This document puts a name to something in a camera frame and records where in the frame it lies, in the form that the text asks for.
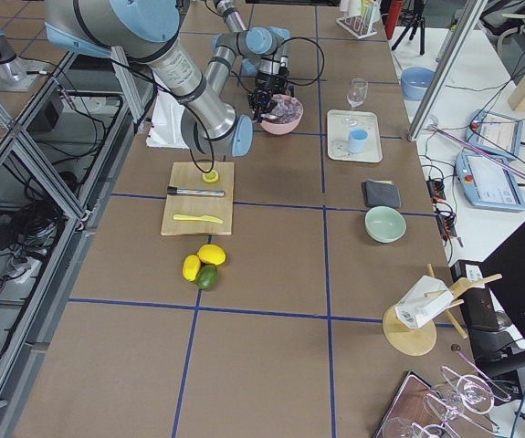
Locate large blue bowl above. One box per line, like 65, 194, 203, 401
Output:
400, 67, 435, 101

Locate blue teach pendant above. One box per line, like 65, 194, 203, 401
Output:
465, 110, 523, 161
456, 152, 525, 212

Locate grey yellow cloth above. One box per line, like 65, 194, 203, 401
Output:
362, 180, 402, 208

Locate wooden cutting board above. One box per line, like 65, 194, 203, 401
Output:
161, 162, 235, 236

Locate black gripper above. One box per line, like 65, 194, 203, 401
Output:
247, 72, 281, 123
278, 65, 294, 97

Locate blue teach pendant far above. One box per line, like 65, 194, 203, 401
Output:
465, 110, 523, 161

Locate green lime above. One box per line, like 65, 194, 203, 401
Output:
195, 265, 218, 290

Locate clear wine glass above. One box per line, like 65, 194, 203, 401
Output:
343, 78, 369, 127

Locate blue teach pendant near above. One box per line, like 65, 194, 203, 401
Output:
456, 152, 525, 212

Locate black monitor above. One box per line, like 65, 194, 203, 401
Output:
476, 212, 525, 357

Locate black tripod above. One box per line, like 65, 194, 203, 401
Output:
391, 0, 426, 56

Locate aluminium frame post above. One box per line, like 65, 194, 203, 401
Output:
407, 0, 488, 141

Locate green bowl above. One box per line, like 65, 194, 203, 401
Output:
364, 206, 407, 244

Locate white wire cup rack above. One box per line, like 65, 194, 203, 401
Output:
336, 0, 381, 39

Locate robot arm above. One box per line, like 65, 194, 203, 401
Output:
46, 1, 290, 157
214, 1, 294, 96

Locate wooden paper towel stand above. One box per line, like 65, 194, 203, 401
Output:
383, 264, 502, 357

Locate metal ice scoop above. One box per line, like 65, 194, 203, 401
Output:
262, 108, 284, 123

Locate small blue cup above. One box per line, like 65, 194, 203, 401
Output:
348, 128, 369, 154

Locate yellow plastic knife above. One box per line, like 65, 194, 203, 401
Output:
173, 214, 224, 224

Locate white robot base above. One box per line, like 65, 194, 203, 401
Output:
146, 91, 188, 150

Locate yellow lemon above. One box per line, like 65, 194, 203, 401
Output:
182, 254, 202, 282
196, 244, 226, 266

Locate pink bowl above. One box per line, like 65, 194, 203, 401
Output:
261, 95, 302, 135

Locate hanging wine glasses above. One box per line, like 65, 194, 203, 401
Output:
373, 344, 512, 437

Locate white serving tray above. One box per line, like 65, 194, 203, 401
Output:
327, 109, 383, 163

